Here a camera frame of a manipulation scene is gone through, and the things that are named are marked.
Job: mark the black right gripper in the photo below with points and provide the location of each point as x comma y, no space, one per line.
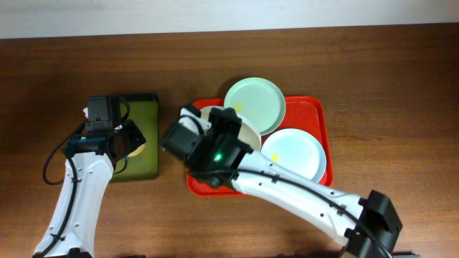
199,116

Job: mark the yellow green scrub sponge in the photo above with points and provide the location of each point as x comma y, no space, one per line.
137,151

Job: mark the cream white plate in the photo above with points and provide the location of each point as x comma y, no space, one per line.
248,134

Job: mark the mint green plate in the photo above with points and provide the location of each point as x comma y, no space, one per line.
260,101

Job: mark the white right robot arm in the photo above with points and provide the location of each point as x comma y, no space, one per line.
213,154

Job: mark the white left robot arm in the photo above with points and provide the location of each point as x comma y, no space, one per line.
92,152

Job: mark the black tray with soapy water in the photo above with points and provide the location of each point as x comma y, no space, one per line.
144,112

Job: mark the red plastic tray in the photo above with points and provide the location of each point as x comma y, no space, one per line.
302,112

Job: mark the light blue plate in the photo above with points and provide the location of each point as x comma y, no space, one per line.
297,151

